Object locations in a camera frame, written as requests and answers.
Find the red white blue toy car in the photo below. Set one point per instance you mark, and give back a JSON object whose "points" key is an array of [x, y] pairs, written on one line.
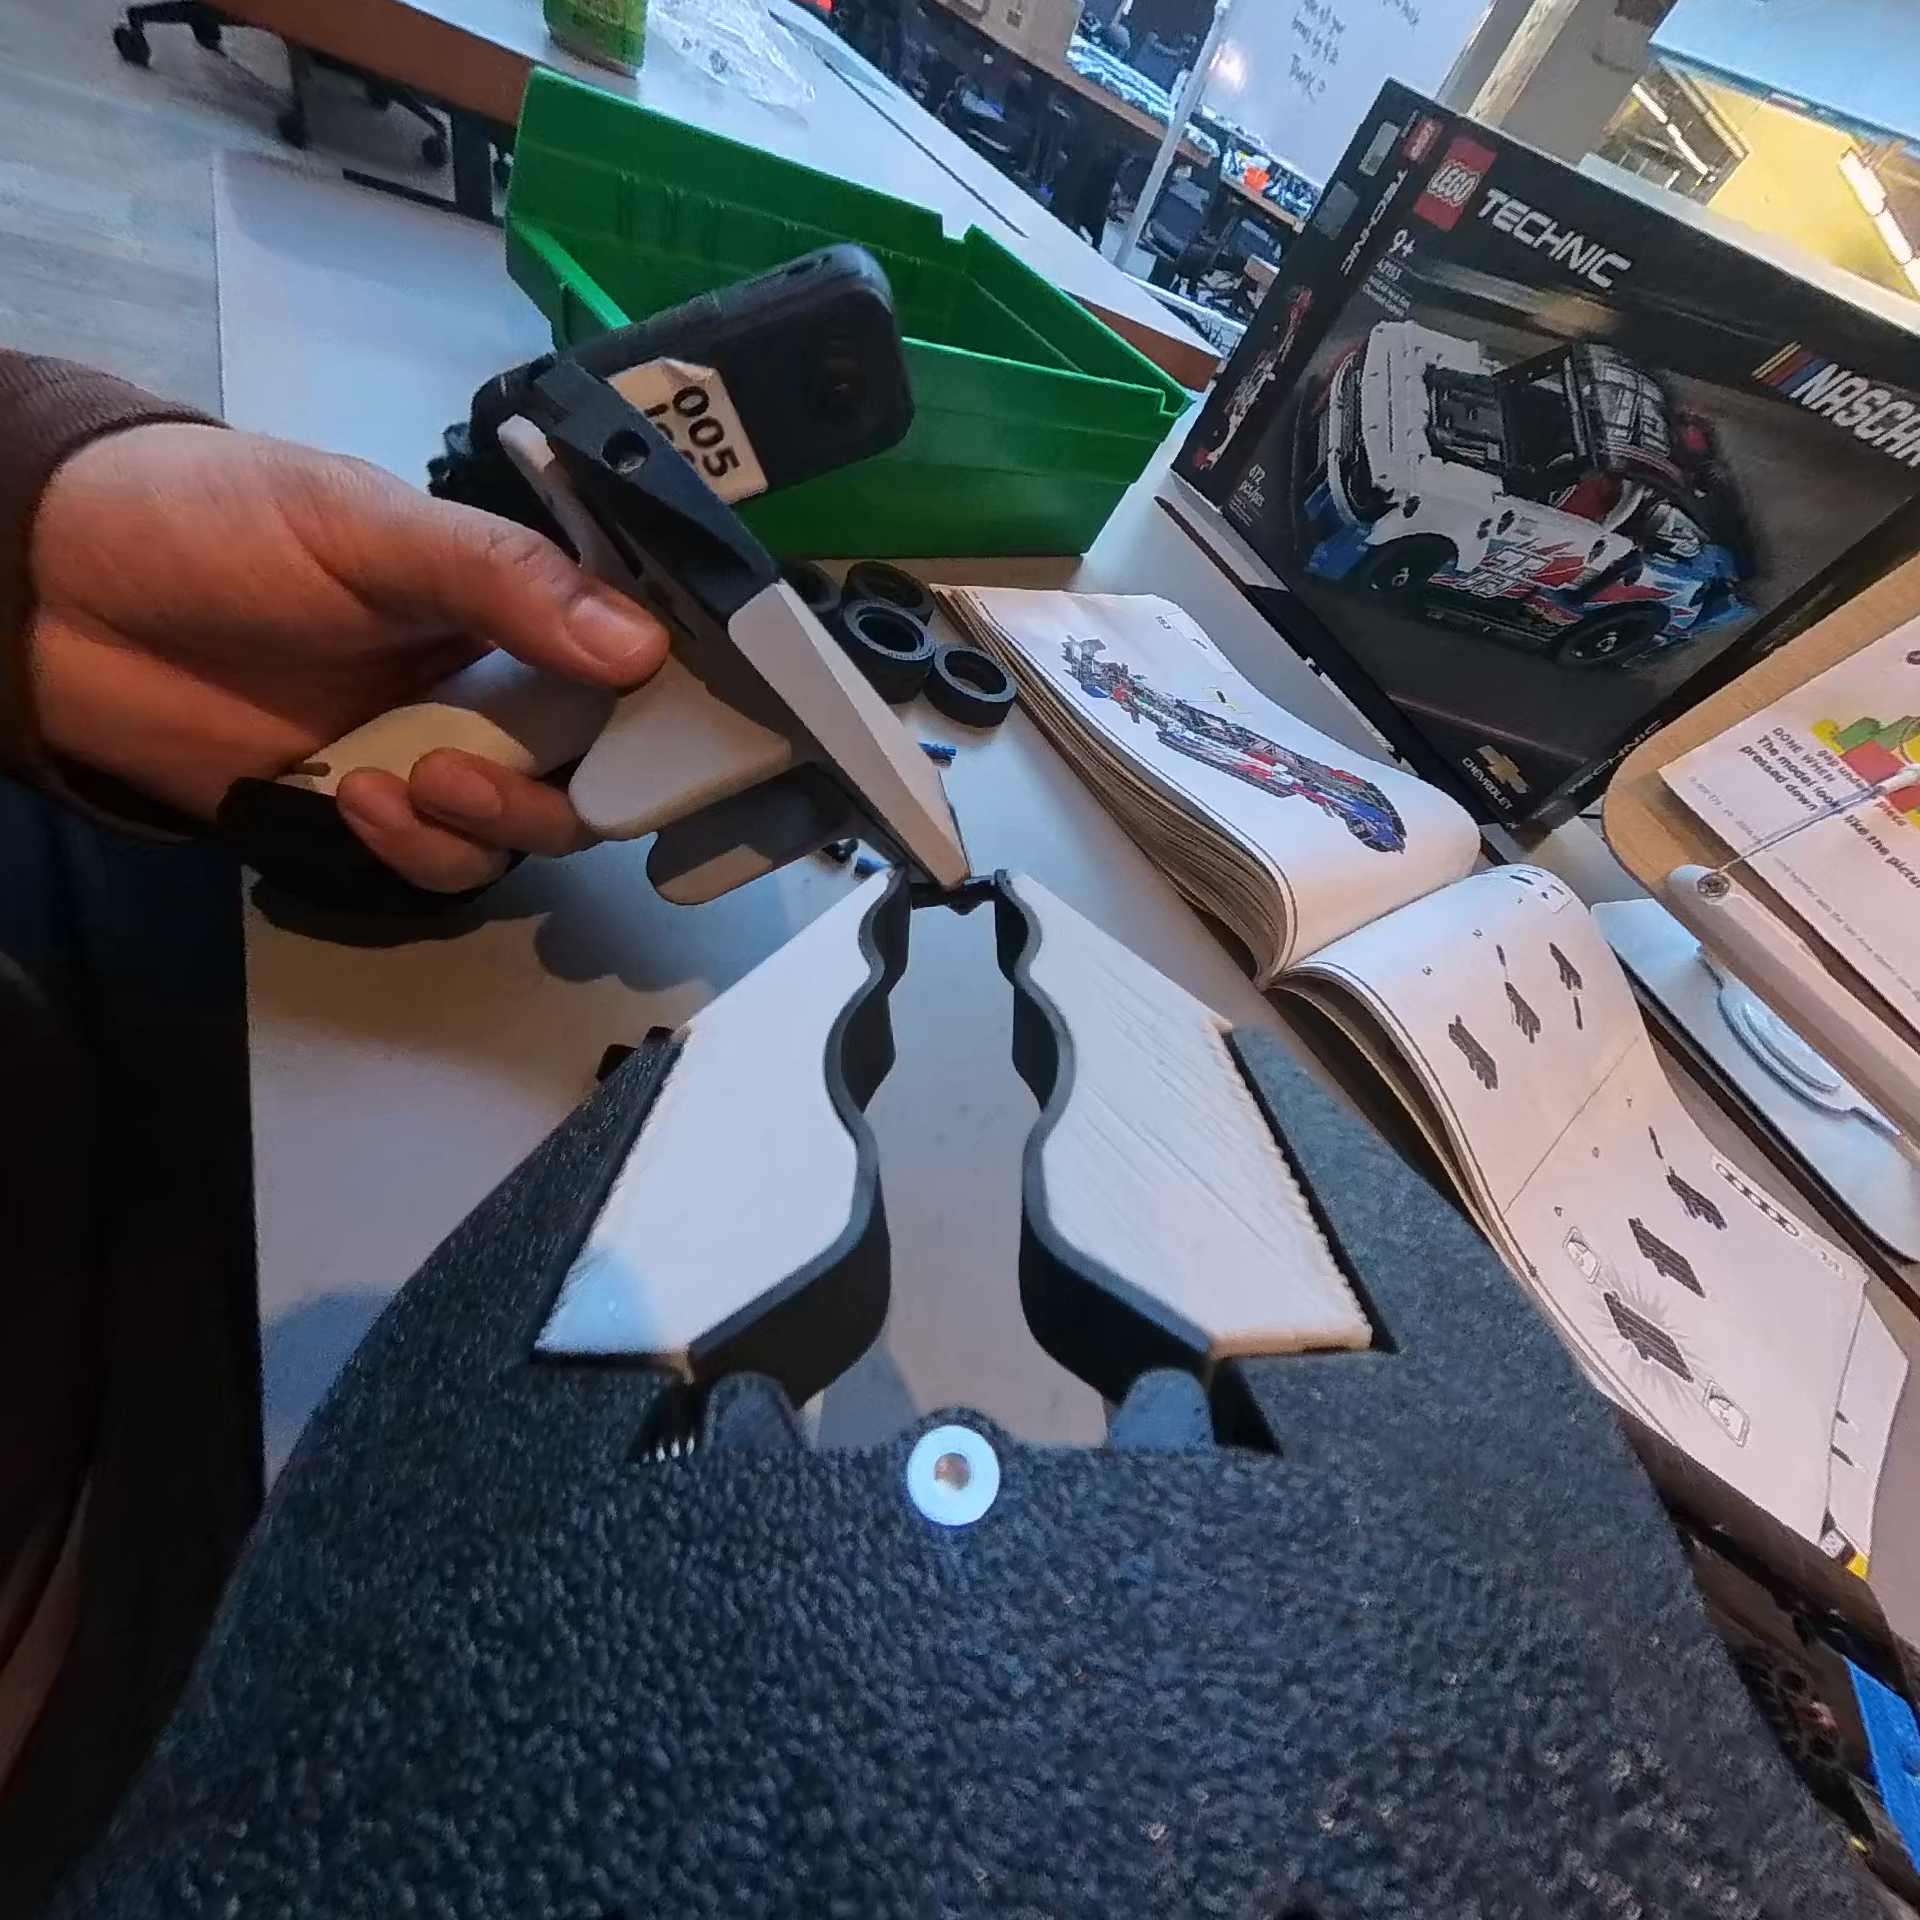
{"points": [[1844, 1711]]}

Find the white plastic stand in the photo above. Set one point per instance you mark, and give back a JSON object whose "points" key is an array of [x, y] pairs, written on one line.
{"points": [[1769, 1082]]}

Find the clear plastic bag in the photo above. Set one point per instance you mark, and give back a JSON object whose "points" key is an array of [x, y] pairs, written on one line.
{"points": [[734, 53]]}

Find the wooden board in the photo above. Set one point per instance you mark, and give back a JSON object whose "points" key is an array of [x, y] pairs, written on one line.
{"points": [[1627, 796]]}

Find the whiteboard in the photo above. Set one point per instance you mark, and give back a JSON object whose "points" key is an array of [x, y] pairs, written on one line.
{"points": [[1320, 60]]}

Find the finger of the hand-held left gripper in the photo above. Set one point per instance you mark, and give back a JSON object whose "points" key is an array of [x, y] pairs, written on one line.
{"points": [[854, 706]]}

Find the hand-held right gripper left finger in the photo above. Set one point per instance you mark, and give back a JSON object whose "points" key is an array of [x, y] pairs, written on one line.
{"points": [[720, 1187]]}

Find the black toy car box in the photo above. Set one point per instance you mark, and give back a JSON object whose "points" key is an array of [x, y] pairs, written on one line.
{"points": [[1500, 450]]}

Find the long black brick beam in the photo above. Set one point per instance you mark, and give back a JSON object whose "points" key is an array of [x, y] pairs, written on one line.
{"points": [[622, 1058]]}

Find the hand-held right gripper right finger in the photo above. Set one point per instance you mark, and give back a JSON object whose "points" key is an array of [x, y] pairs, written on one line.
{"points": [[1185, 1187]]}

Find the white desk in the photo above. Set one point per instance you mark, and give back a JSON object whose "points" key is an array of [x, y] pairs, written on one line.
{"points": [[390, 1021]]}

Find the open instruction booklet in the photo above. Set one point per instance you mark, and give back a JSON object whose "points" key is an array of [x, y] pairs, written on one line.
{"points": [[1349, 901]]}

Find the printed instruction sheet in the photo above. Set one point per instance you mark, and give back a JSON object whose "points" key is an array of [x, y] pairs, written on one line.
{"points": [[1830, 811]]}

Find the person's brown sweater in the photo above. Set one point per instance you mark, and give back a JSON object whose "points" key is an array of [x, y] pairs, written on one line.
{"points": [[105, 1426]]}

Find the person's left hand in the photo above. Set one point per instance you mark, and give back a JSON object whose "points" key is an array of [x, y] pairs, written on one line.
{"points": [[270, 601]]}

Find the wood-trimmed long desk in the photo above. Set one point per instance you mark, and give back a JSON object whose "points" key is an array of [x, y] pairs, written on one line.
{"points": [[449, 45]]}

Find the black brick pin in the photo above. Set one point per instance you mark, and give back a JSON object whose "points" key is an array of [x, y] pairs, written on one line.
{"points": [[959, 894]]}

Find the green plastic bin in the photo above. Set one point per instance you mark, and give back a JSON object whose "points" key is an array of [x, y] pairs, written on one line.
{"points": [[975, 421]]}

